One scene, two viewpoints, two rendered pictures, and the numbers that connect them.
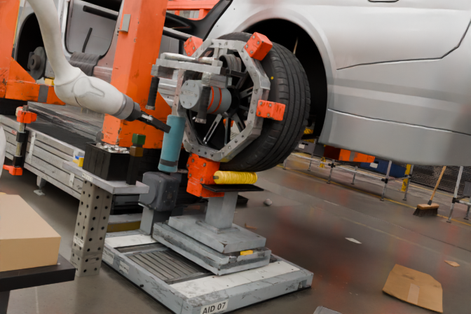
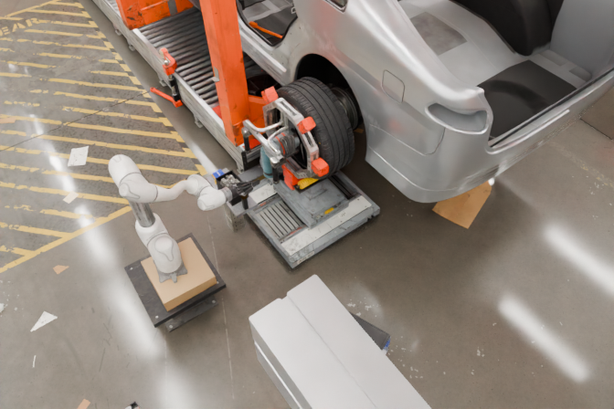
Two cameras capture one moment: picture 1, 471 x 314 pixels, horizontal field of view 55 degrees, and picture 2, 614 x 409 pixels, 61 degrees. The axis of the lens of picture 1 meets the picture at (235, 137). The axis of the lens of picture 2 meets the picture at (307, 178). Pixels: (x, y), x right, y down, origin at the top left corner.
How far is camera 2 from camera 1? 249 cm
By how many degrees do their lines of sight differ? 46
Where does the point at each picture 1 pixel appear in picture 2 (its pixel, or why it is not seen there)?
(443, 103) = (427, 178)
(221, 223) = (312, 192)
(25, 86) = (156, 8)
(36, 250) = (206, 284)
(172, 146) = (268, 167)
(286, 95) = (330, 154)
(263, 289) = (338, 235)
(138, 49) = (230, 93)
